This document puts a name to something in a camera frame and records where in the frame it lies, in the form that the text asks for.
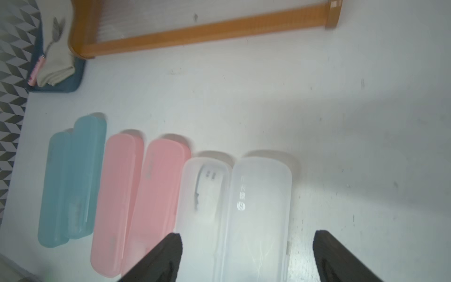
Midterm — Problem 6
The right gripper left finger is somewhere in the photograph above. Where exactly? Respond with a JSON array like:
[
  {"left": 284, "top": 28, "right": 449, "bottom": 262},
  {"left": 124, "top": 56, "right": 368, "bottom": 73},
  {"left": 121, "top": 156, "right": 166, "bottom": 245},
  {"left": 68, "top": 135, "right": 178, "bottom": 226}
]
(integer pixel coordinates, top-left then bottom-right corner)
[{"left": 119, "top": 233, "right": 183, "bottom": 282}]

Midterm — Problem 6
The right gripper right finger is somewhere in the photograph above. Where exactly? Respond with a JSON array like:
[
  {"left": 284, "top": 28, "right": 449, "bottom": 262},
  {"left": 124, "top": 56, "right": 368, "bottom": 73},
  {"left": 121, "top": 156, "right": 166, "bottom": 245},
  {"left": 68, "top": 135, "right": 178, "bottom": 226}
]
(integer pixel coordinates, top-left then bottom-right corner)
[{"left": 312, "top": 230, "right": 382, "bottom": 282}]

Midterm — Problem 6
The clear pencil case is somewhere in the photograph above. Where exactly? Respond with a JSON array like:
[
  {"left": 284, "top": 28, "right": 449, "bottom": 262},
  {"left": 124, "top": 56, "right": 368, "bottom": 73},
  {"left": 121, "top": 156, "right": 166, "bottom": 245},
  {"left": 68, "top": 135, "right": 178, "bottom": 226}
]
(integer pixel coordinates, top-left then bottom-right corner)
[
  {"left": 216, "top": 157, "right": 292, "bottom": 282},
  {"left": 174, "top": 157, "right": 231, "bottom": 282}
]

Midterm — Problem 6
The pink pencil case right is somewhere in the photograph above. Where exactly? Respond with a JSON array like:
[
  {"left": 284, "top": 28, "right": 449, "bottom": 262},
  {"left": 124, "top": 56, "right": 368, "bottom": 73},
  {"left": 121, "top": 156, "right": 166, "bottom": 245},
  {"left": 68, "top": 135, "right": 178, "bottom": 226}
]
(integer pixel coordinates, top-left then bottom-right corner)
[{"left": 121, "top": 139, "right": 191, "bottom": 276}]

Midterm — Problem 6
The pink pencil case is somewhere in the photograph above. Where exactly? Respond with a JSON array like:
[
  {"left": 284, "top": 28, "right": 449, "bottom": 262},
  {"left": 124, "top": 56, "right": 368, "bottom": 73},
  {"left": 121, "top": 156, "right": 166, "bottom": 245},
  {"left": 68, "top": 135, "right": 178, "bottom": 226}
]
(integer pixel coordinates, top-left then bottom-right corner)
[
  {"left": 121, "top": 139, "right": 191, "bottom": 276},
  {"left": 90, "top": 133, "right": 144, "bottom": 278}
]

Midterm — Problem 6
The pink pencil case left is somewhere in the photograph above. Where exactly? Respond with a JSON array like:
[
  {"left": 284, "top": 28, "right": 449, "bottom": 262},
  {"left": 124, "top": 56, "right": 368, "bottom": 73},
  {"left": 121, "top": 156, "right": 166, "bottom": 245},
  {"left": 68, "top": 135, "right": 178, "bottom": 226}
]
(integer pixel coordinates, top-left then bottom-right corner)
[{"left": 90, "top": 133, "right": 144, "bottom": 278}]

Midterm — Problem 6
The teal pencil case outer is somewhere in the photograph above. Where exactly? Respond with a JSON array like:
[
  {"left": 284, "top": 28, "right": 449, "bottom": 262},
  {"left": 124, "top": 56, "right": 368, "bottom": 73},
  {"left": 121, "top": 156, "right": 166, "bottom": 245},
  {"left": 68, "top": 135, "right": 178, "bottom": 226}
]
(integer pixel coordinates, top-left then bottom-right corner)
[{"left": 38, "top": 132, "right": 71, "bottom": 248}]

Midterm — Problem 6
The teal pencil case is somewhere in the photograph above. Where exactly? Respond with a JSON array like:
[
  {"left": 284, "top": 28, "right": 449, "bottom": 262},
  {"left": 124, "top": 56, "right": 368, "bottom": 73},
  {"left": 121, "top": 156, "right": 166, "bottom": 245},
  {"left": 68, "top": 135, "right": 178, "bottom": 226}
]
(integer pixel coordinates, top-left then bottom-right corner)
[
  {"left": 66, "top": 115, "right": 107, "bottom": 239},
  {"left": 38, "top": 132, "right": 71, "bottom": 248}
]

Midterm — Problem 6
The teal pencil case inner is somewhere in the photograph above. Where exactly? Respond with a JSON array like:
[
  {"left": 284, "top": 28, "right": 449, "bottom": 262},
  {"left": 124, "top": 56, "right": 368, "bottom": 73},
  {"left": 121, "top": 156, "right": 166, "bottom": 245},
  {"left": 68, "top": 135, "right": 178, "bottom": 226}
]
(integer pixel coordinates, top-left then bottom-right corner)
[{"left": 66, "top": 115, "right": 107, "bottom": 239}]

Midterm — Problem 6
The wooden two-tier shelf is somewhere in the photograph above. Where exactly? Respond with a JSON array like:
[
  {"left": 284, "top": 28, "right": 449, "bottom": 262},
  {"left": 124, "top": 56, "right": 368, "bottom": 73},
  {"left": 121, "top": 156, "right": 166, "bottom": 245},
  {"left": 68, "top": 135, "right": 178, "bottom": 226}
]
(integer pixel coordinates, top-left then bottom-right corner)
[{"left": 68, "top": 1, "right": 342, "bottom": 59}]

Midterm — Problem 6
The dark teal tray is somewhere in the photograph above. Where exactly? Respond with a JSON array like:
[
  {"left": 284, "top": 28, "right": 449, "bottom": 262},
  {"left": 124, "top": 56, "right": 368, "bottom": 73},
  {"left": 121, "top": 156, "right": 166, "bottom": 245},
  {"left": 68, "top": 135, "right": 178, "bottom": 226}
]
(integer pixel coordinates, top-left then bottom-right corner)
[{"left": 25, "top": 24, "right": 86, "bottom": 93}]

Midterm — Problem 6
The beige folded cloth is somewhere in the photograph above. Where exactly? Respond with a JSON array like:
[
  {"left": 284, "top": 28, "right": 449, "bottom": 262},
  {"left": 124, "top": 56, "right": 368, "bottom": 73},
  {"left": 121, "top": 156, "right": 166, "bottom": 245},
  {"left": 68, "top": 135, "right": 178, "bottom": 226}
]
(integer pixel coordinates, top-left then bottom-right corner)
[{"left": 36, "top": 0, "right": 75, "bottom": 86}]

